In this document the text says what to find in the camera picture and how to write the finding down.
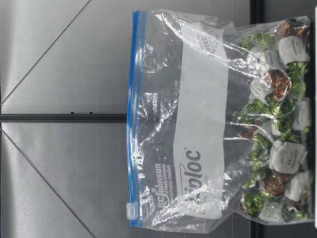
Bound clear zip bag with candies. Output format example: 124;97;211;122
125;9;312;228

